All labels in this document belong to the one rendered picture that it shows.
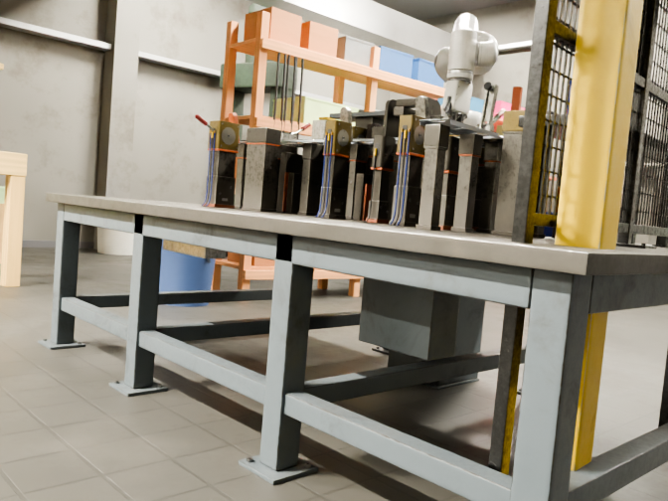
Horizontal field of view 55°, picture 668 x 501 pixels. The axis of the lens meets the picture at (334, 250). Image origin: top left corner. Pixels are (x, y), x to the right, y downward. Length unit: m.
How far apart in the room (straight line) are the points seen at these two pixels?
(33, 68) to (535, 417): 7.44
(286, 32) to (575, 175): 3.86
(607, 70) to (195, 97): 7.85
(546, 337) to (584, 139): 0.45
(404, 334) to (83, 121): 6.90
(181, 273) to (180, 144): 4.68
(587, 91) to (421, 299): 0.66
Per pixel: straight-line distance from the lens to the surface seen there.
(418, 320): 1.72
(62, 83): 8.25
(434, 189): 1.76
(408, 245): 1.36
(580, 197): 1.43
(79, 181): 8.26
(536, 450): 1.29
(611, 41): 1.47
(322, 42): 5.28
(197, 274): 4.34
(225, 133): 2.74
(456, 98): 2.14
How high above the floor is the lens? 0.74
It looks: 4 degrees down
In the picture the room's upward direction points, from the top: 5 degrees clockwise
